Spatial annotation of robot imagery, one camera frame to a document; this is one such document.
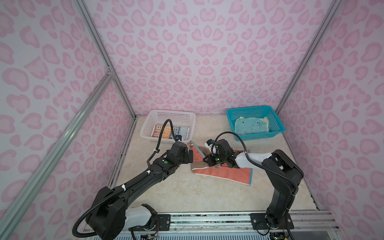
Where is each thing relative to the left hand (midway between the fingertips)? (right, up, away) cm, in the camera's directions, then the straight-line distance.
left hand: (188, 151), depth 84 cm
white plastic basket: (-24, +21, +30) cm, 43 cm away
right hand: (+8, -5, +6) cm, 12 cm away
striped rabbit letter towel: (-23, +11, +22) cm, 34 cm away
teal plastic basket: (+60, +14, +20) cm, 65 cm away
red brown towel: (+32, -15, +4) cm, 36 cm away
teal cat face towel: (+46, +15, +28) cm, 56 cm away
